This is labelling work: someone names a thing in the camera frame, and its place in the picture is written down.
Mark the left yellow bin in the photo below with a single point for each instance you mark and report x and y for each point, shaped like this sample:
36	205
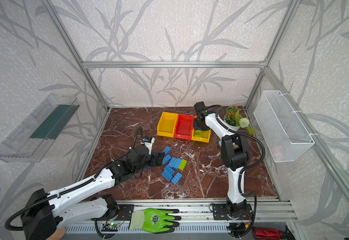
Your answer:
167	124

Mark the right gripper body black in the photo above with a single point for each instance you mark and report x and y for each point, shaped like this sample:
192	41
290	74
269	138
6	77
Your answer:
200	127

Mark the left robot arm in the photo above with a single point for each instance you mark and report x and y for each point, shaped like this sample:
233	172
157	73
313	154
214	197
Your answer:
45	213

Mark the clear acrylic shelf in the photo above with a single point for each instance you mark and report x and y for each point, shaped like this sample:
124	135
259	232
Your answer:
31	140

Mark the red metallic bottle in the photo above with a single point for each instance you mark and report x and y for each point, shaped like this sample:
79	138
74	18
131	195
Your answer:
266	234

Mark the light blue lego front right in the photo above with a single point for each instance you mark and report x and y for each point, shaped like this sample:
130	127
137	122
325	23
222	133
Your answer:
175	180

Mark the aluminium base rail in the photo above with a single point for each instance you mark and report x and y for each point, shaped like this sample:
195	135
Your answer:
199	210

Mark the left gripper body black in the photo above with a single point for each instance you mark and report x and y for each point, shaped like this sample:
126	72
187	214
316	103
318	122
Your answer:
156	159

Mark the white wire basket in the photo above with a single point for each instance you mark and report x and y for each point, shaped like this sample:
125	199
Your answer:
285	134

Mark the terracotta vase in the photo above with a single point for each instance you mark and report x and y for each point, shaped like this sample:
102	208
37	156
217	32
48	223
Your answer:
57	235

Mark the light blue lego plate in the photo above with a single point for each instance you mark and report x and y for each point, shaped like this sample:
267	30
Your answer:
175	163

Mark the yellow bin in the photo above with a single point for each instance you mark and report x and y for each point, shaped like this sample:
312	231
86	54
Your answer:
167	124
206	135

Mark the light blue lego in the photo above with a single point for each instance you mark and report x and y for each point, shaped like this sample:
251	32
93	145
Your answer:
175	180
166	150
168	176

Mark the potted flower plant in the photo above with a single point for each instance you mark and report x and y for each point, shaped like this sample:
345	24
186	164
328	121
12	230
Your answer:
236	121

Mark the large green lego plate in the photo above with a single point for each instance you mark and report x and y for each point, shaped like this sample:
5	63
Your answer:
182	165

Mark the right yellow bin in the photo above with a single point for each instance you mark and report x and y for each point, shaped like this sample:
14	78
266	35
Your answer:
206	135

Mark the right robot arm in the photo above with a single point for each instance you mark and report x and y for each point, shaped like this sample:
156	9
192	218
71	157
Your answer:
234	152

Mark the light blue lego top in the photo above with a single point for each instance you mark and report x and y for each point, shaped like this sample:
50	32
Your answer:
166	150

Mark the small green lego brick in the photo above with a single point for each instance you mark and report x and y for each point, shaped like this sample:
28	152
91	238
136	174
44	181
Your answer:
198	134

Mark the green black work glove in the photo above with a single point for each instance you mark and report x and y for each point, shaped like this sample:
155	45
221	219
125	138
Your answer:
155	221

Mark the red bin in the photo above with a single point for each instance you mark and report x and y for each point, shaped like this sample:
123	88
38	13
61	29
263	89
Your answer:
184	127

